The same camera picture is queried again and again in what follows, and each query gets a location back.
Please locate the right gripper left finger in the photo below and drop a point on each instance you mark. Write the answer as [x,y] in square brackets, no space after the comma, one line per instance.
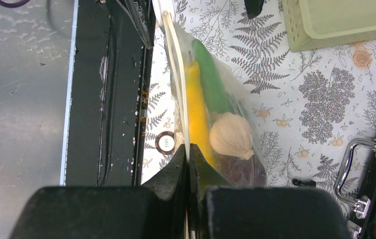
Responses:
[154,210]

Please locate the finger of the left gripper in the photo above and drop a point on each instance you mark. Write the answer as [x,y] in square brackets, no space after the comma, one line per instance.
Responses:
[253,8]
[142,17]

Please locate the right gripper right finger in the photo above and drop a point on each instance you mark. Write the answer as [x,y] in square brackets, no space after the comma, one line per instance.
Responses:
[222,211]

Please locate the brown nut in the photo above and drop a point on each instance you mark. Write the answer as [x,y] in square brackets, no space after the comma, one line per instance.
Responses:
[242,172]

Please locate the yellow banana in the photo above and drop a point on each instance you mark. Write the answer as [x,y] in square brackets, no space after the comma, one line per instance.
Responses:
[197,115]

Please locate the long green pepper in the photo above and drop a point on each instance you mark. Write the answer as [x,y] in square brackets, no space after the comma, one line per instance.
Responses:
[215,95]

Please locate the clear zip top bag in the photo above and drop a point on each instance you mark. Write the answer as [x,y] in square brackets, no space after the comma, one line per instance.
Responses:
[213,113]

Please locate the light green plastic basket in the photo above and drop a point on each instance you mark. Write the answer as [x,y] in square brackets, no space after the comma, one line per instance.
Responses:
[313,24]

